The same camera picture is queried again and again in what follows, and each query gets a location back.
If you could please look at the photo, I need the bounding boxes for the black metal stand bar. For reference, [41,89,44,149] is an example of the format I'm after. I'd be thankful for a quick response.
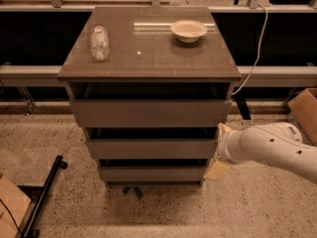
[19,155,67,238]

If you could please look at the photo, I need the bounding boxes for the grey bottom drawer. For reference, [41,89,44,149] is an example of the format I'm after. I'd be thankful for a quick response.
[98,159,208,182]

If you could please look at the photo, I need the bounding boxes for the grey drawer cabinet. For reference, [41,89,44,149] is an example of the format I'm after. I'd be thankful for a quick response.
[56,5,242,187]

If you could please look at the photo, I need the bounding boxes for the grey drawer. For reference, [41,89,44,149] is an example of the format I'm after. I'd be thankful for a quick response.
[70,82,231,128]
[86,127,217,159]
[98,159,208,182]

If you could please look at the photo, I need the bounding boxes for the metal rail barrier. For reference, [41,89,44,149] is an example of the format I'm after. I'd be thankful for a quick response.
[0,65,317,87]

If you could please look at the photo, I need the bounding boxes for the grey top drawer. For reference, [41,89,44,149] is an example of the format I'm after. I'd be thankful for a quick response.
[70,82,231,128]

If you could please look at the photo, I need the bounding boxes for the grey middle drawer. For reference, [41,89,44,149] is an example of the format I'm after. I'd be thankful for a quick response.
[86,127,217,159]

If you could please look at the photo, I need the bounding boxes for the clear plastic bottle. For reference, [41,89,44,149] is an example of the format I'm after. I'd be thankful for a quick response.
[90,26,110,60]

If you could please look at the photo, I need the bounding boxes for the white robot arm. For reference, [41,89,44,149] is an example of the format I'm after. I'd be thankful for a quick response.
[205,122,317,183]

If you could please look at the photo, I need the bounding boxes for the white cable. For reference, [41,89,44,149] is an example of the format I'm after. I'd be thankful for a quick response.
[231,4,269,96]

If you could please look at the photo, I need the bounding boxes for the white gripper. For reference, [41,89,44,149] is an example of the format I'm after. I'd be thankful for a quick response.
[205,123,241,179]

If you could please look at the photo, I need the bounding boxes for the cardboard box right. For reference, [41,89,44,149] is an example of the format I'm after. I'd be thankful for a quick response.
[287,88,317,145]

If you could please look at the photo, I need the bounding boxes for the white paper bowl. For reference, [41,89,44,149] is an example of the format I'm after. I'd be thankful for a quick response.
[170,20,207,44]

